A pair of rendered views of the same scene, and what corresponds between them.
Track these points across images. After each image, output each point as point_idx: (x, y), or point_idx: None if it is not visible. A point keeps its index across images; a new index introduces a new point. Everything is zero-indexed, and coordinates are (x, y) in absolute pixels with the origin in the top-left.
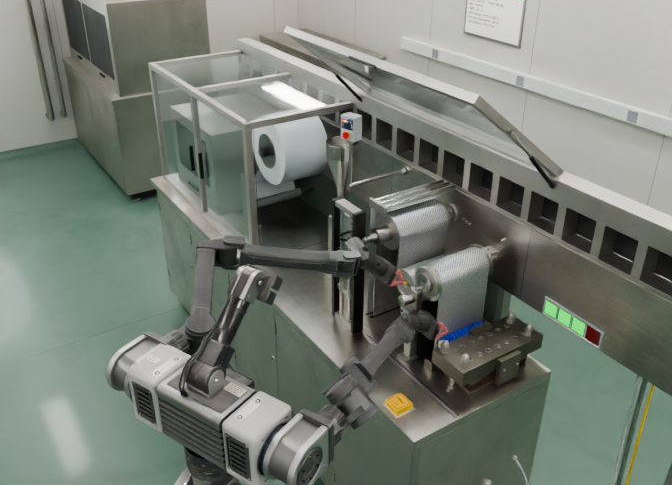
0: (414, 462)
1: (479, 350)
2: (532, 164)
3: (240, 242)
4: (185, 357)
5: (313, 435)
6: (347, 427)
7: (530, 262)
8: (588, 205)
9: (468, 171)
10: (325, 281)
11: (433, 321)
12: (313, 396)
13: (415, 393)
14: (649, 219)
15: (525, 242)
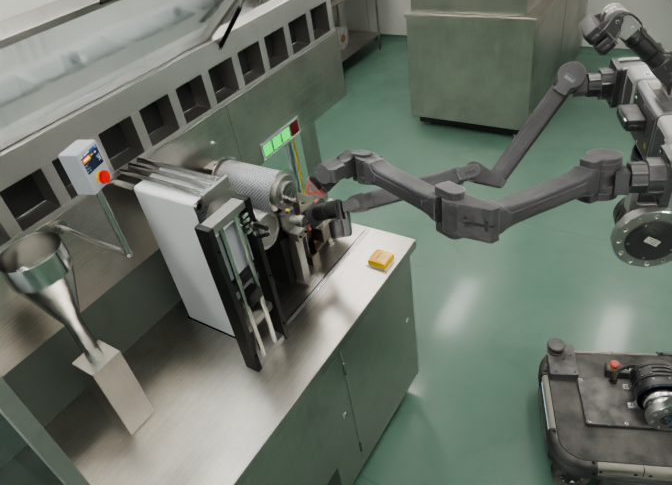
0: (408, 266)
1: (306, 207)
2: (189, 48)
3: (450, 182)
4: (668, 116)
5: (632, 58)
6: (361, 371)
7: (238, 134)
8: (249, 33)
9: (141, 124)
10: (177, 418)
11: (319, 200)
12: (324, 436)
13: (356, 258)
14: (280, 3)
15: (227, 122)
